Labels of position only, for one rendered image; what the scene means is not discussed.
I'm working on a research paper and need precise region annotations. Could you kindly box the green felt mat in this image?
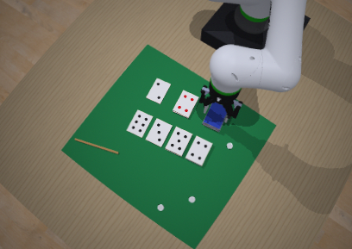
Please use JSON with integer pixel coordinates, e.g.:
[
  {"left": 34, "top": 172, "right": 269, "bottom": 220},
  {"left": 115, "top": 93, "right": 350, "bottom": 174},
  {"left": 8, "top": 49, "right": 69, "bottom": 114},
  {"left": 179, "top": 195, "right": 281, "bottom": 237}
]
[{"left": 61, "top": 45, "right": 276, "bottom": 249}]

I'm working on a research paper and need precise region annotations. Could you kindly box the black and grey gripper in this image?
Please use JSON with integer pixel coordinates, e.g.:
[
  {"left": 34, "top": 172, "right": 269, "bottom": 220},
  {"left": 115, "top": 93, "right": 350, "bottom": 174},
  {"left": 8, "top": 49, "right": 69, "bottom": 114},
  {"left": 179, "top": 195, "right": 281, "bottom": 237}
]
[{"left": 199, "top": 85, "right": 242, "bottom": 123}]

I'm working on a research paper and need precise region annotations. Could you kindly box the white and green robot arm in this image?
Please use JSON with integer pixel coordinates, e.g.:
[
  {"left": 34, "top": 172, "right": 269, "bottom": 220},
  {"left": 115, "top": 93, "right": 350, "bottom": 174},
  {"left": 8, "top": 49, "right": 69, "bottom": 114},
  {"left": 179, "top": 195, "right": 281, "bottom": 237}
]
[{"left": 209, "top": 0, "right": 307, "bottom": 103}]

